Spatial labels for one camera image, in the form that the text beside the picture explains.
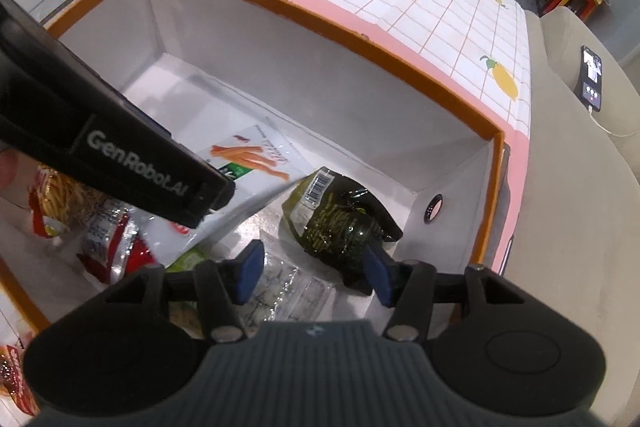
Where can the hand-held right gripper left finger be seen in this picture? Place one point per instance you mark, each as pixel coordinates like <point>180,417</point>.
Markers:
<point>250,271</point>

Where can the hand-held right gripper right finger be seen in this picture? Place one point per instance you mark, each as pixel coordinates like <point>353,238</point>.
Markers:
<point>378,278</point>

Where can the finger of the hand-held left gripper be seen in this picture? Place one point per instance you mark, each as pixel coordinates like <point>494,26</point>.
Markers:
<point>212,199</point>

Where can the clear packet of white balls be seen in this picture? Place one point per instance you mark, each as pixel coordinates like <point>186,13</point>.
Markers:
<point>290,289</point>

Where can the white packet with orange sticks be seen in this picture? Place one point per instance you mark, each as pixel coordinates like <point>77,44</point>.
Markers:
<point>250,172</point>

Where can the light green snack packet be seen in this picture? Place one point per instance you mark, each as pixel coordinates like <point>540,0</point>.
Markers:
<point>189,260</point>

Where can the dark green snack packet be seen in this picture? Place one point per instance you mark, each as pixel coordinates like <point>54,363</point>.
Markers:
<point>340,222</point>

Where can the red yellow striped snack packet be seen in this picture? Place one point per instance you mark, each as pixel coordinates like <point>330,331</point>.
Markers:
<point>70,199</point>

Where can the orange cardboard box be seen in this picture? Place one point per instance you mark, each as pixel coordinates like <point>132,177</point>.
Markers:
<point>300,72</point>

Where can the person's left hand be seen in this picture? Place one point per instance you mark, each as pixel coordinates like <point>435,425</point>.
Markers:
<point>7,171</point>

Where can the beige sofa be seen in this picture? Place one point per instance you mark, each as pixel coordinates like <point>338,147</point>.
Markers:
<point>575,232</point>

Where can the small red snack packet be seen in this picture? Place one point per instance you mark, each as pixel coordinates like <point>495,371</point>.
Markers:
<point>17,377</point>

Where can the lemon print checked tablecloth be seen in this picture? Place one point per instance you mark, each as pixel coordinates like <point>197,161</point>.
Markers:
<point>400,7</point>

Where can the smartphone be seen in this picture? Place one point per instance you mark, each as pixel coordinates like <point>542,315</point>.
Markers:
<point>592,79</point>

